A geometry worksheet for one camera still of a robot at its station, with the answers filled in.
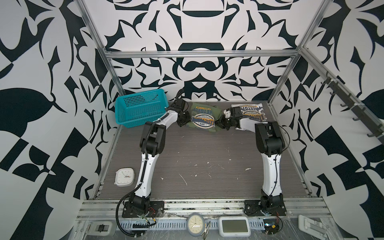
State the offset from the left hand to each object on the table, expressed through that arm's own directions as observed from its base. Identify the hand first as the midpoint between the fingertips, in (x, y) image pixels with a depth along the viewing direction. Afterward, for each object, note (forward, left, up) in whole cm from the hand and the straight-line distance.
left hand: (192, 117), depth 106 cm
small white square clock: (-40, +37, -1) cm, 54 cm away
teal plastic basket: (+10, +43, -3) cm, 45 cm away
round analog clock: (-62, 0, 0) cm, 62 cm away
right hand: (-3, -16, 0) cm, 16 cm away
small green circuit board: (-63, -35, -4) cm, 72 cm away
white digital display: (-63, -17, +1) cm, 65 cm away
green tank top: (+1, -9, -1) cm, 9 cm away
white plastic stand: (-65, -52, -2) cm, 83 cm away
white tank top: (+5, -47, -1) cm, 47 cm away
